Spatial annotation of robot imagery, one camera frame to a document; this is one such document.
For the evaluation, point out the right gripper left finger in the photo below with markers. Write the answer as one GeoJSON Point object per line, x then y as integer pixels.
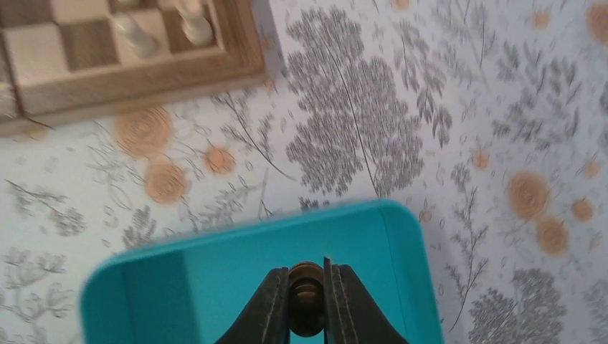
{"type": "Point", "coordinates": [264, 319]}

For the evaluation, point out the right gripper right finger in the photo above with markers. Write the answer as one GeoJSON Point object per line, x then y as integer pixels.
{"type": "Point", "coordinates": [351, 314]}

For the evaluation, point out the black chess piece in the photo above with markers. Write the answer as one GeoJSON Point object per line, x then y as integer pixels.
{"type": "Point", "coordinates": [306, 314]}

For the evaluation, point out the teal plastic tray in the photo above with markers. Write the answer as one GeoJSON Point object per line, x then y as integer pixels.
{"type": "Point", "coordinates": [191, 290]}

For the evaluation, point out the light wooden chess piece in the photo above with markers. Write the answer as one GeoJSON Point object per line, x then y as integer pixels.
{"type": "Point", "coordinates": [142, 44]}
{"type": "Point", "coordinates": [195, 26]}

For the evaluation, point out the wooden chess board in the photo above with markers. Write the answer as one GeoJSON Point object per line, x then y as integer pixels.
{"type": "Point", "coordinates": [63, 61]}

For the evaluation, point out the floral patterned table mat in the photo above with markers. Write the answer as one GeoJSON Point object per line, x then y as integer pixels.
{"type": "Point", "coordinates": [488, 119]}

